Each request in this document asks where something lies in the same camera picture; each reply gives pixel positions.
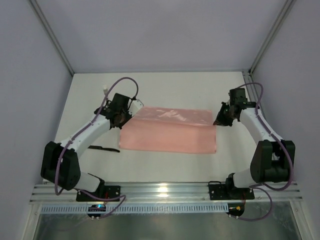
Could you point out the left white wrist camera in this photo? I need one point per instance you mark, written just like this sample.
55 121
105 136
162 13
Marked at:
135 106

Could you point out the corner aluminium post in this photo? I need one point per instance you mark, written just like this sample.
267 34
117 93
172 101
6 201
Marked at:
272 33
51 35

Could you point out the black handled knife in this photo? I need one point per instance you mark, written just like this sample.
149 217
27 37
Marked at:
101 148

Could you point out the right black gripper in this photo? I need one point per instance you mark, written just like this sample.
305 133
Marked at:
223 116

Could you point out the right corner aluminium post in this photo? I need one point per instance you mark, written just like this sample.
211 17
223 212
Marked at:
272 33

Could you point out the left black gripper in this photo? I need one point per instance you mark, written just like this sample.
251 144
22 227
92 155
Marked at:
120 119

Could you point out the right small controller board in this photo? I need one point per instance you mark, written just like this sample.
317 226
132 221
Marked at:
235 210

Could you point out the left small controller board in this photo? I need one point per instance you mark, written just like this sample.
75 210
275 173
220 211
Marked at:
95 211

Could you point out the front aluminium rail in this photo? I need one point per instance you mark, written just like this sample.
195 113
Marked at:
161 192

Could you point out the slotted cable duct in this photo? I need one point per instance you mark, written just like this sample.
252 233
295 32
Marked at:
139 208

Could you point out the left corner aluminium post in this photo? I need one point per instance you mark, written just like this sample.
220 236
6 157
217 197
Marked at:
51 35

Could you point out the small controller board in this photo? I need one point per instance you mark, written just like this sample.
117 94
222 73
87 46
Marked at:
95 211
235 210

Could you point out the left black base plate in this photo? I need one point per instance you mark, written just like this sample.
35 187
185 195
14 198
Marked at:
104 193

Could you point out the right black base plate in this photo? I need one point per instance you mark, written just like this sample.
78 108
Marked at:
222 191

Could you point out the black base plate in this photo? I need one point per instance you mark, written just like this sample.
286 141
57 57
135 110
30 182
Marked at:
104 193
222 191

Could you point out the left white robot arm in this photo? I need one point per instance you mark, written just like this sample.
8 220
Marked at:
60 164

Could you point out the pink cloth napkin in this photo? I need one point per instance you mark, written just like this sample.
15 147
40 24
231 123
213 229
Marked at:
173 130

